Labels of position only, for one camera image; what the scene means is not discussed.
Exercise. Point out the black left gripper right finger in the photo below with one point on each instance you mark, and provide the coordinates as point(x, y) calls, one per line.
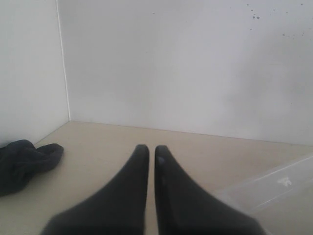
point(184, 208)

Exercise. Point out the dark crumpled cloth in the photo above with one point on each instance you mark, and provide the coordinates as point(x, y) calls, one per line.
point(20, 161)

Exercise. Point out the clear plastic storage box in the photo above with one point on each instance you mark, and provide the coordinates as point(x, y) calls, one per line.
point(281, 199)

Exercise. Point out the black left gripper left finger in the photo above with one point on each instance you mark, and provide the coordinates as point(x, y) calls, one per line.
point(116, 209)

